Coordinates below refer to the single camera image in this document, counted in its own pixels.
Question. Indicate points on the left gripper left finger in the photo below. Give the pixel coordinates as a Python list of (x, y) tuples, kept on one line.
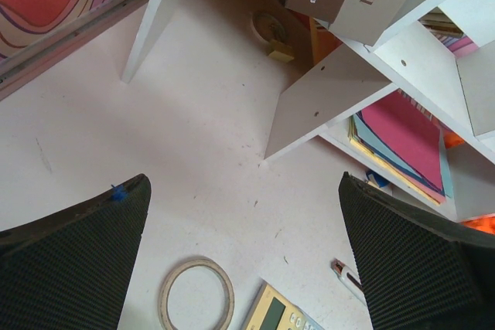
[(71, 269)]

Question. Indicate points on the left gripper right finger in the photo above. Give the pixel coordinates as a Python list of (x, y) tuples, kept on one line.
[(418, 270)]

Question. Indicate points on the orange microfiber duster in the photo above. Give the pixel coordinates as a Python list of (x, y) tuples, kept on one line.
[(468, 180)]

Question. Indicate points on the clear tape roll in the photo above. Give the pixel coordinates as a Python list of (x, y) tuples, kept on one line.
[(196, 293)]

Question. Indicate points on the white wooden bookshelf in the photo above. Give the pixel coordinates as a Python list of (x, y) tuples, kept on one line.
[(459, 92)]

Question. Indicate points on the blue tape dispenser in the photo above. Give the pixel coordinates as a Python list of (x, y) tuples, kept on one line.
[(372, 174)]

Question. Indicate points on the yellow sticky notes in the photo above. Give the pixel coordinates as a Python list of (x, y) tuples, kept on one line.
[(376, 184)]

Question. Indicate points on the stack of coloured paper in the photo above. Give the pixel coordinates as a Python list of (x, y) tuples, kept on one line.
[(408, 141)]

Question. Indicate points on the beige blue calculator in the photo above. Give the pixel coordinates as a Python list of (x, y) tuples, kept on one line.
[(270, 310)]

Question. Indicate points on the books behind shelf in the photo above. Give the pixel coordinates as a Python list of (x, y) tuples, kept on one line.
[(448, 33)]

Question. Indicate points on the yellow sticky pad under shelf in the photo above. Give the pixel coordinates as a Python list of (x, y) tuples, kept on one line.
[(280, 51)]

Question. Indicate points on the tape roll under shelf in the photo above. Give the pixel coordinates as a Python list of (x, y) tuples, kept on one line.
[(268, 28)]

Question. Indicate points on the white side shelf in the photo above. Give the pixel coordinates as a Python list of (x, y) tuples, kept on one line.
[(157, 16)]

